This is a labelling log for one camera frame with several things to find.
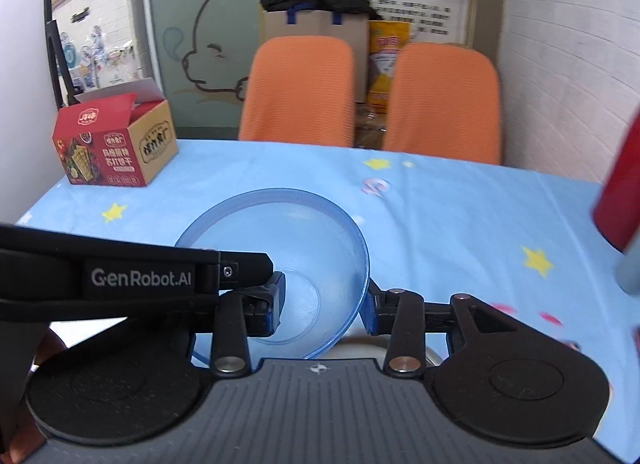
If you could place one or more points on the black metal rack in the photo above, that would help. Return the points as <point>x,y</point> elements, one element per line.
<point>63,88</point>

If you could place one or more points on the orange chair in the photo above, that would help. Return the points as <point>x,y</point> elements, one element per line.
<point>444,102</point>
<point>301,91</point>

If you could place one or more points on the red cracker cardboard box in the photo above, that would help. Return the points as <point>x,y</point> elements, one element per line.
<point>120,136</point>

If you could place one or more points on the yellow snack bag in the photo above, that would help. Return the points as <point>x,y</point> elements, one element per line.
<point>386,40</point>

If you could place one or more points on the brown cardboard box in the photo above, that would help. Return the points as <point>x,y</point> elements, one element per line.
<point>353,29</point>

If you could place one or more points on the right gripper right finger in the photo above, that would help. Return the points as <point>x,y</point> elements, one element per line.
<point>379,310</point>

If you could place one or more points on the person left hand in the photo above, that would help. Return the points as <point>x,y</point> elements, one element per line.
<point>22,345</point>

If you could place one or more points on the red thermos flask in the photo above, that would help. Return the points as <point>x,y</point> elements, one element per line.
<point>616,213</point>

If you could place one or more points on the white ceramic bowl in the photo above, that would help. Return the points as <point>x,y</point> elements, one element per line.
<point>359,347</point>

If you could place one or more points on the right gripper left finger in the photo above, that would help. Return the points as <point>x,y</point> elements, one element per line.
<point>260,306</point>

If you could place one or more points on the blue cartoon tablecloth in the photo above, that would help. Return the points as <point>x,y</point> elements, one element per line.
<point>520,240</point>

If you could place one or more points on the left orange chair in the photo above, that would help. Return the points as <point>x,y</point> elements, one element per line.
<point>301,91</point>

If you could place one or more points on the stainless steel bowl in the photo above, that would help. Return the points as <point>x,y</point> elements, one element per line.
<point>432,358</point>

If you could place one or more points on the right orange chair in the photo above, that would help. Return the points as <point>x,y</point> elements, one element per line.
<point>444,102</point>

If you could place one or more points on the blue translucent plastic bowl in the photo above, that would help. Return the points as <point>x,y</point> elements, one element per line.
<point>314,243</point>

